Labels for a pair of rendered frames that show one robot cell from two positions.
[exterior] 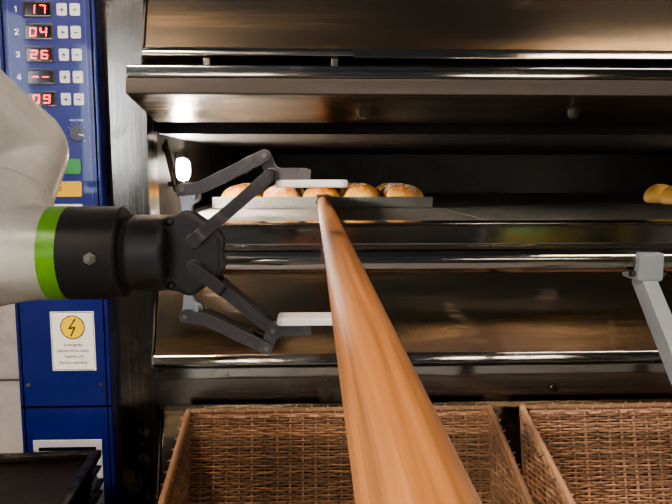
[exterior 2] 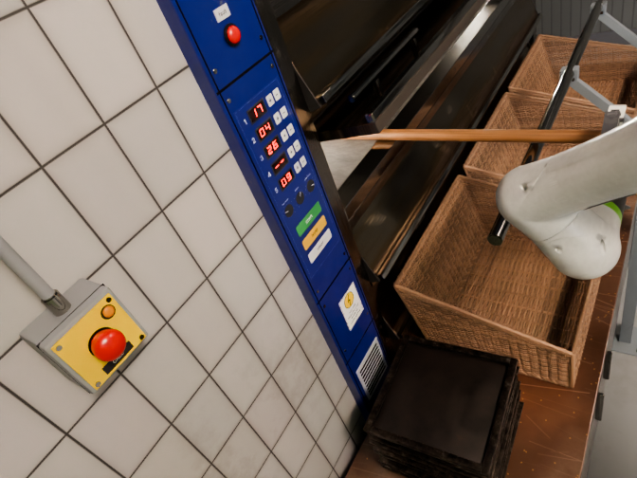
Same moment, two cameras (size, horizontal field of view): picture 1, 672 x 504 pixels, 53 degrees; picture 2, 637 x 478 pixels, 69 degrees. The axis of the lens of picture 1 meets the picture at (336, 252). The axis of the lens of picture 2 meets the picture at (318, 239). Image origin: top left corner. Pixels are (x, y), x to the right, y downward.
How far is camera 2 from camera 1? 1.26 m
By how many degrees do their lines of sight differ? 48
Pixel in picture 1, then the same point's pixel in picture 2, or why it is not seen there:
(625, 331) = (471, 105)
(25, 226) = (613, 215)
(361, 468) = not seen: outside the picture
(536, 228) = (445, 79)
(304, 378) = not seen: hidden behind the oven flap
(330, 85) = (434, 57)
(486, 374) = not seen: hidden behind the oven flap
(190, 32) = (323, 64)
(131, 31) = (293, 87)
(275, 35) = (356, 38)
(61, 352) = (350, 318)
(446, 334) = (439, 156)
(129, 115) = (314, 150)
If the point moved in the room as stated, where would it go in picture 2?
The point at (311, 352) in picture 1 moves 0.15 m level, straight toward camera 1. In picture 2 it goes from (415, 210) to (464, 214)
